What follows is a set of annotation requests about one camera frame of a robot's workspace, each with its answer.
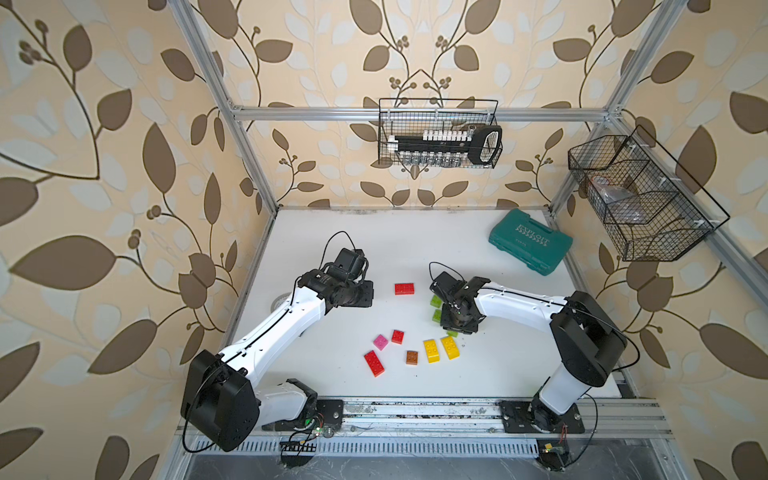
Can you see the white tape roll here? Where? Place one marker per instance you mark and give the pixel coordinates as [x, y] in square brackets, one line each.
[279, 302]

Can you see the pink lego brick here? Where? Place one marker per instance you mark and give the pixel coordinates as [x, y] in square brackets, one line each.
[380, 342]

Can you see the back wall wire basket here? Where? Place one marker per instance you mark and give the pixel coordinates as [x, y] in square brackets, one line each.
[408, 116]

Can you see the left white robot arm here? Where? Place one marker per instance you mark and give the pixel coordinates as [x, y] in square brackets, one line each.
[224, 398]

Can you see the yellow lego brick left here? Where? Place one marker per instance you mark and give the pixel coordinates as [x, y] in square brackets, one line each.
[431, 351]

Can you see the yellow lego brick right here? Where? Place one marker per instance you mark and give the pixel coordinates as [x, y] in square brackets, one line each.
[450, 347]

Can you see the left circuit board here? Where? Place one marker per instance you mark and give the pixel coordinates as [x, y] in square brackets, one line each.
[301, 447]

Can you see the long red lego front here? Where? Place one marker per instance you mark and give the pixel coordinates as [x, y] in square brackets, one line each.
[374, 363]

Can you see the right circuit board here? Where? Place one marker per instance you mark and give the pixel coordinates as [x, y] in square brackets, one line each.
[553, 456]

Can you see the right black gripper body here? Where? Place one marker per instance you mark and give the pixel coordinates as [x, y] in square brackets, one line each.
[450, 320]

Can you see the small red lego brick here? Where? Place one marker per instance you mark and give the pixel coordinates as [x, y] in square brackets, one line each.
[397, 337]

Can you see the yellow lego brick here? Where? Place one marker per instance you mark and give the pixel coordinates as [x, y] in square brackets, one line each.
[431, 351]
[450, 347]

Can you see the circuit board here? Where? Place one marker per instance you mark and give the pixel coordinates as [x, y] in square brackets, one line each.
[301, 447]
[553, 456]

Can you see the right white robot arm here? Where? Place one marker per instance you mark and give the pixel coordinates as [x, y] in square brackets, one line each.
[587, 340]

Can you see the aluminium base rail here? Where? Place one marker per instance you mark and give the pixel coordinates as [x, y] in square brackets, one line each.
[414, 427]

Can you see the green plastic tool case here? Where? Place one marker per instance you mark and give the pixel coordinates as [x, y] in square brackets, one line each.
[538, 246]

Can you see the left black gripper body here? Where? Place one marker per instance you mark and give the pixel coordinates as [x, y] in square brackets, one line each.
[358, 294]

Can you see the clear plastic bag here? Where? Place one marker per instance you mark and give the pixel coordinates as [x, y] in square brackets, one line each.
[620, 204]

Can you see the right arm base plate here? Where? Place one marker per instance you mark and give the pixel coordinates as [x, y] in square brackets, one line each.
[530, 417]

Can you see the black socket set holder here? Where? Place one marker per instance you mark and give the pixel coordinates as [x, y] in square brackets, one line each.
[478, 147]

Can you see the right wall wire basket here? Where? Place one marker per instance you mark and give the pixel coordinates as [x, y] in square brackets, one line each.
[652, 206]

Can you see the wall wire basket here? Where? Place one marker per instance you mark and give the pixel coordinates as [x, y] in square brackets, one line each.
[652, 206]
[408, 116]

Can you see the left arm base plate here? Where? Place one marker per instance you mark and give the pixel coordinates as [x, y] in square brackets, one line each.
[325, 414]

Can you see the red long lego brick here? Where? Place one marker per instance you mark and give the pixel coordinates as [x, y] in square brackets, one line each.
[402, 289]

